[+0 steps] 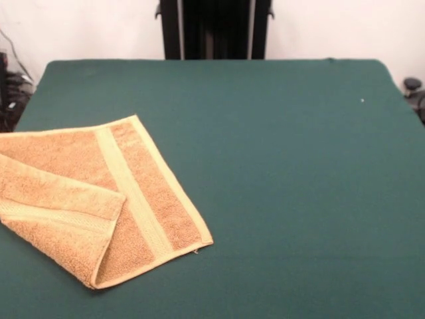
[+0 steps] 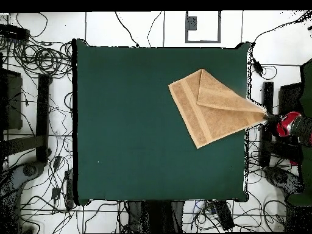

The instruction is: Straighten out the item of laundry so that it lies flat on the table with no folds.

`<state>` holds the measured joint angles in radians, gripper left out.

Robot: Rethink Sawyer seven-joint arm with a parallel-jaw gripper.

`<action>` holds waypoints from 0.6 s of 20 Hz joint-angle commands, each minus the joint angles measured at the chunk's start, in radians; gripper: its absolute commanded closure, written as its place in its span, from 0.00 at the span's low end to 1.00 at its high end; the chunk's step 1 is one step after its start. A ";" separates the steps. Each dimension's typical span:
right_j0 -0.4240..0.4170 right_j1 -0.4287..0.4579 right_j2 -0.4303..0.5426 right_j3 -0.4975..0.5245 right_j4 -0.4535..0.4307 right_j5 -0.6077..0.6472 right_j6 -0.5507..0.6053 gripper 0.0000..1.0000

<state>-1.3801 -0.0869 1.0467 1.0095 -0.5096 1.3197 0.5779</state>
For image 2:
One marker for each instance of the tan terry towel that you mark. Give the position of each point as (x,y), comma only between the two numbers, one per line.
(207,109)

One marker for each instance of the black power strip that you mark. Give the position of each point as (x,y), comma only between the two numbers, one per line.
(223,215)
(14,33)

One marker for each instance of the dark green table cloth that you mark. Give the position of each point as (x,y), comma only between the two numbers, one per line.
(109,73)

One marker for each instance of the grey square floor frame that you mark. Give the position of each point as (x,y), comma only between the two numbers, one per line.
(202,42)

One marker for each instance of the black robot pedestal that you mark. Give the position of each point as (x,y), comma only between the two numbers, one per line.
(156,217)

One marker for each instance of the black equipment case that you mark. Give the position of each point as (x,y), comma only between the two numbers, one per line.
(290,97)
(13,102)

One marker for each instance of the black power adapter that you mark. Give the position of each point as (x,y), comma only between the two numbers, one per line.
(55,193)
(258,67)
(57,162)

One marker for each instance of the small grey box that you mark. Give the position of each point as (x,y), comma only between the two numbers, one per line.
(192,24)

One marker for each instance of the grey wheeled stand base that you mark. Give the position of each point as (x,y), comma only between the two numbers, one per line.
(29,170)
(280,178)

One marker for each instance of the green covered side table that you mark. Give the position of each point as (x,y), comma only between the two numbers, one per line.
(307,92)

